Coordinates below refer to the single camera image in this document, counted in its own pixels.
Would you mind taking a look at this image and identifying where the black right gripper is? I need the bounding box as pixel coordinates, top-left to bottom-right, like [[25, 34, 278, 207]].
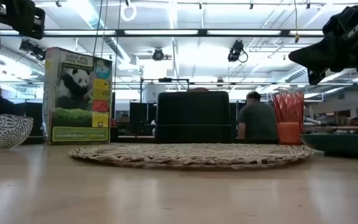
[[288, 0, 358, 85]]

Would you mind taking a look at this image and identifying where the orange faceted tumbler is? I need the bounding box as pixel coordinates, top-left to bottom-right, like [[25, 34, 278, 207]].
[[272, 92, 305, 146]]

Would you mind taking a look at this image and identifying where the dark green plate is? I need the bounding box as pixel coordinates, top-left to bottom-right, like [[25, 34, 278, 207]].
[[300, 133, 358, 159]]

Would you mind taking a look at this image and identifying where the panda cereal box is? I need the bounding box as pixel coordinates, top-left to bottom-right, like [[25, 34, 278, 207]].
[[42, 47, 114, 145]]

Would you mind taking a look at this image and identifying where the white blue patterned bowl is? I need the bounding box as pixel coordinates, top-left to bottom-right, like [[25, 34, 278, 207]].
[[0, 113, 34, 151]]

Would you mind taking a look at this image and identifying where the black double ceiling spotlight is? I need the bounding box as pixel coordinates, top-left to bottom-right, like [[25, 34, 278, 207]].
[[19, 39, 47, 62]]

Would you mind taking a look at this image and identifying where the wooden workbench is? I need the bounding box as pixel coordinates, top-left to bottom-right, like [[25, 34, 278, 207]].
[[303, 125, 358, 132]]

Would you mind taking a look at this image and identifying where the round woven straw placemat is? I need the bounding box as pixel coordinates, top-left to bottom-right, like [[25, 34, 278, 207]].
[[68, 142, 315, 170]]

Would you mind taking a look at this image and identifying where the white cylindrical tank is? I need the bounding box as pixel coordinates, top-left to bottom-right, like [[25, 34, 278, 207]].
[[142, 84, 167, 103]]

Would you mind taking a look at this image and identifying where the yellow hanging cable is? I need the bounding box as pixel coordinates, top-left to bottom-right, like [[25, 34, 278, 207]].
[[293, 0, 300, 44]]

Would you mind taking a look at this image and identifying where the black hanging cable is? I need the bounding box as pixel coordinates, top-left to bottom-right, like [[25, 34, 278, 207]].
[[92, 0, 104, 57]]

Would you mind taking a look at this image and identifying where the black ceiling spotlight with cable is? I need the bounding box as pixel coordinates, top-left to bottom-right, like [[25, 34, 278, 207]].
[[227, 39, 249, 63]]

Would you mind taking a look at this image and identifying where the white hanging ring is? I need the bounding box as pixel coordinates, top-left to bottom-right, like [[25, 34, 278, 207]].
[[120, 2, 137, 22]]

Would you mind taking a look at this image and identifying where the black overhead frame bar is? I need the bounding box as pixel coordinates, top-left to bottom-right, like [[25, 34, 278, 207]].
[[0, 29, 325, 39]]

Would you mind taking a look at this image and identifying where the round black ceiling camera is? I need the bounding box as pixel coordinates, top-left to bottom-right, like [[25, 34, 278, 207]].
[[152, 47, 165, 62]]

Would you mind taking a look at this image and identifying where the black metal rack frame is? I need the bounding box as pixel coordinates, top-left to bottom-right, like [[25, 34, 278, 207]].
[[140, 77, 190, 103]]

